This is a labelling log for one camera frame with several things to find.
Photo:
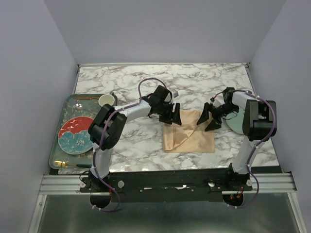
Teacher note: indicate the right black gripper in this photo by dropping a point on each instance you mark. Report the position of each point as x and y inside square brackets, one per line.
[215, 124]

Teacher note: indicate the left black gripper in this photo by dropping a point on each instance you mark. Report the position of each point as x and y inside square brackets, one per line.
[176, 118]

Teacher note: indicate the peach cloth napkin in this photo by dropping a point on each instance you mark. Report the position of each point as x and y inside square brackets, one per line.
[189, 137]

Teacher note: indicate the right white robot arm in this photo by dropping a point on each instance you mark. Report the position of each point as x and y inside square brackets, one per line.
[258, 125]

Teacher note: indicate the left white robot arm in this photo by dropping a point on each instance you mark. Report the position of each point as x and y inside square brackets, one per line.
[107, 126]

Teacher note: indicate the mint green floral plate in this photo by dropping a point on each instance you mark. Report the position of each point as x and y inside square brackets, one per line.
[235, 120]

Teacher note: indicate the grey-green ceramic mug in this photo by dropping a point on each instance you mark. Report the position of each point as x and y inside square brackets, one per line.
[110, 99]

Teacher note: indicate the silver metal spoon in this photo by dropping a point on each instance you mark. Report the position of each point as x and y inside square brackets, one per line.
[80, 107]

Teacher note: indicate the red and teal plate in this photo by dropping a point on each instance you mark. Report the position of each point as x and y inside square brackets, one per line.
[73, 137]

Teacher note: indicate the floral teal serving tray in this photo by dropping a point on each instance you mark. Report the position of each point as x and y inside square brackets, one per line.
[69, 112]

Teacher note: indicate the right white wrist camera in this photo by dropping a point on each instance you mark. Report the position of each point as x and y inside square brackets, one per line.
[215, 102]

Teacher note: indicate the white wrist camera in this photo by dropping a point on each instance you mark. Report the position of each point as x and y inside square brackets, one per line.
[175, 94]
[215, 102]

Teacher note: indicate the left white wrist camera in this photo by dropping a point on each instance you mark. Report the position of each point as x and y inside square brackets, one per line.
[175, 94]

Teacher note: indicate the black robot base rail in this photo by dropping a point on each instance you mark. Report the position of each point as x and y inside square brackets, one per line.
[213, 185]

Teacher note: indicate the gold fork green handle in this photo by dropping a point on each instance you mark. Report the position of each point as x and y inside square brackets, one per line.
[64, 164]

